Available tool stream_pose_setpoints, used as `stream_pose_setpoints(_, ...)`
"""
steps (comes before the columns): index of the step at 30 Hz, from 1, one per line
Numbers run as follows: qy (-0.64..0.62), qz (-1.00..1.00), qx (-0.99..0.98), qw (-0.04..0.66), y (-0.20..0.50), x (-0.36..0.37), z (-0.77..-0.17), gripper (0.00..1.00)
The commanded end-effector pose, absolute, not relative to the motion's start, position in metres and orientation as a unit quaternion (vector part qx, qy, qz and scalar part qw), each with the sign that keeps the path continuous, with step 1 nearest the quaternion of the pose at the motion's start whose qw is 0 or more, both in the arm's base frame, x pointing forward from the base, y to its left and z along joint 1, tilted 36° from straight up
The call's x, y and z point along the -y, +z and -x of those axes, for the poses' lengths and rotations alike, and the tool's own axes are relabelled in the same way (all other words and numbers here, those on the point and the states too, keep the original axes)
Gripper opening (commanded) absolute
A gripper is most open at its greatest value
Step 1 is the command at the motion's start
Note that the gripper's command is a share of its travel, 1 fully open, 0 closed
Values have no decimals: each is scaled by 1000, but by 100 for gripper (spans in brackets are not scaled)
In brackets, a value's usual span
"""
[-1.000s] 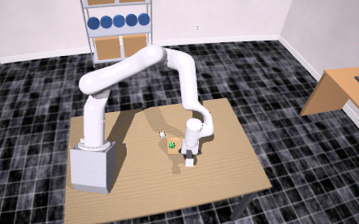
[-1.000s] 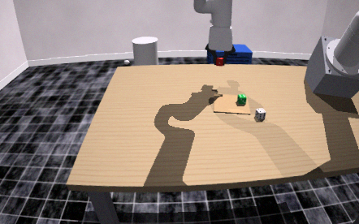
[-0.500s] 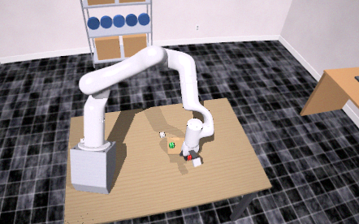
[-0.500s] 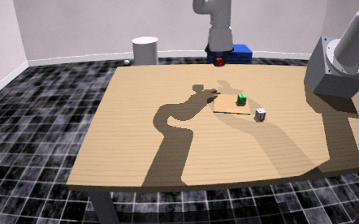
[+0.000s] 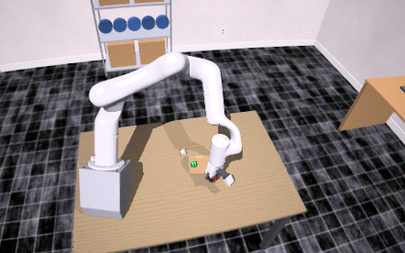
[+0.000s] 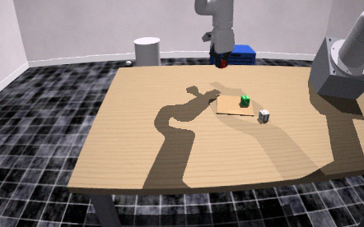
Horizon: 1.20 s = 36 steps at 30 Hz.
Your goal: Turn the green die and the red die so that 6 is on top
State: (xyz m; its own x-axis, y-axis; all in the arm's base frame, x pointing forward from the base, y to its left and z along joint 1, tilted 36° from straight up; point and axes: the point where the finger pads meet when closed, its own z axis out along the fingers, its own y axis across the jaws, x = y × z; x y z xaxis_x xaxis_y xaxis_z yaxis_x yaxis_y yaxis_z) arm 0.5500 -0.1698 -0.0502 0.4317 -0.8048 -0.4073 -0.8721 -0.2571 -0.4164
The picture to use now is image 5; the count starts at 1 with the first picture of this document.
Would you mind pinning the peach flat mat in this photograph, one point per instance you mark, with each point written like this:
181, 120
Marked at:
201, 161

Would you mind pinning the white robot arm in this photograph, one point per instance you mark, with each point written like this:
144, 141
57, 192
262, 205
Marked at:
103, 94

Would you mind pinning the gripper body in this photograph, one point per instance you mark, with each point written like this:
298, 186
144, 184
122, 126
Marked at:
212, 169

